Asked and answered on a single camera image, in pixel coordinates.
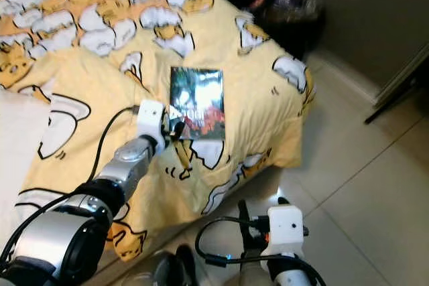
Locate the dark glossy cover book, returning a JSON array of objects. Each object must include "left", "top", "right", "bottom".
[{"left": 168, "top": 66, "right": 226, "bottom": 142}]

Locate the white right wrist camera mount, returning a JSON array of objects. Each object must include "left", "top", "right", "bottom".
[{"left": 266, "top": 204, "right": 304, "bottom": 257}]

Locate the black plastic bag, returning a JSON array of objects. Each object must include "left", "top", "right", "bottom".
[{"left": 241, "top": 0, "right": 326, "bottom": 60}]

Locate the yellow cartoon egg blanket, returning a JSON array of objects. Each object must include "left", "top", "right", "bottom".
[{"left": 0, "top": 0, "right": 317, "bottom": 268}]

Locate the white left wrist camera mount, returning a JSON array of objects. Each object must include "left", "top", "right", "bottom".
[{"left": 135, "top": 100, "right": 168, "bottom": 153}]

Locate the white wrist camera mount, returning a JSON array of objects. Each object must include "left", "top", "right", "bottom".
[
  {"left": 135, "top": 100, "right": 168, "bottom": 153},
  {"left": 266, "top": 204, "right": 304, "bottom": 257}
]

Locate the black metal rack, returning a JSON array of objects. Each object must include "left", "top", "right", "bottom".
[{"left": 365, "top": 44, "right": 429, "bottom": 125}]

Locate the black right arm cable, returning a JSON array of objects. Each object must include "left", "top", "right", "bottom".
[{"left": 194, "top": 215, "right": 326, "bottom": 286}]

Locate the grey robot leg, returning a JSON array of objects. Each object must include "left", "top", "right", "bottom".
[{"left": 107, "top": 243, "right": 200, "bottom": 286}]

